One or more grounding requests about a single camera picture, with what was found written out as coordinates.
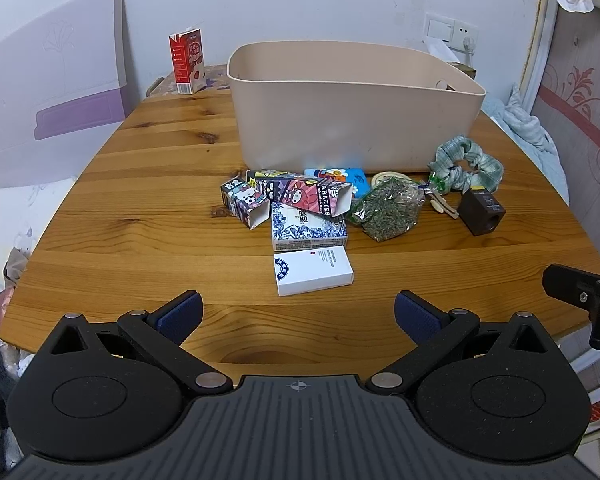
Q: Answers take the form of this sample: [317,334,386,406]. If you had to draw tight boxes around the round metal tin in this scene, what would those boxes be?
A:
[370,171,414,188]

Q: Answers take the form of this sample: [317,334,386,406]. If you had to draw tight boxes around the bag of green tea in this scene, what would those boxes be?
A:
[346,180,425,242]

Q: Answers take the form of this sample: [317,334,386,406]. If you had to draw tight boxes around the blue cartoon tissue pack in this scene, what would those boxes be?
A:
[304,168,370,198]

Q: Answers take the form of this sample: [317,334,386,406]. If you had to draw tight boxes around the white purple flat board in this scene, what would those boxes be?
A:
[0,0,131,188]

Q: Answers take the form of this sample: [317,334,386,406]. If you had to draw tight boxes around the small black box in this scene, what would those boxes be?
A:
[457,190,506,236]

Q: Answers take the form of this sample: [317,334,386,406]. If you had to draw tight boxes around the wall switch and socket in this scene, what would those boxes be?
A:
[424,13,479,55]

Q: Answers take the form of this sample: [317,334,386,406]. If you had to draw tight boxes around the long cartoon character box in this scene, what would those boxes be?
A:
[246,170,353,218]

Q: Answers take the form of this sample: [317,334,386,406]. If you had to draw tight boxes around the white box blue ring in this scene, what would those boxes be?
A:
[272,244,356,297]

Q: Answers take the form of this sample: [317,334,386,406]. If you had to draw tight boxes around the light blue bedding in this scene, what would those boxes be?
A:
[481,84,569,204]

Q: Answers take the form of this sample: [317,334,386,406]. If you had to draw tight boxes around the Hello Kitty small box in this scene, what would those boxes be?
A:
[220,178,271,230]

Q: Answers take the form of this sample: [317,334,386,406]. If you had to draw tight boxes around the beige plastic storage bin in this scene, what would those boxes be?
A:
[226,40,486,172]

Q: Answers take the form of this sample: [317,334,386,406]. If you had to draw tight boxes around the red white milk carton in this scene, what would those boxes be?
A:
[169,28,207,96]

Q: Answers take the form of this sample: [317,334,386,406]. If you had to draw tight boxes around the blue white porcelain-pattern box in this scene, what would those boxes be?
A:
[271,203,348,252]

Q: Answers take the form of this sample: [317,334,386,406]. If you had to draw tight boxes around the green plaid scrunchie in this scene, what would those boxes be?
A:
[428,136,504,194]

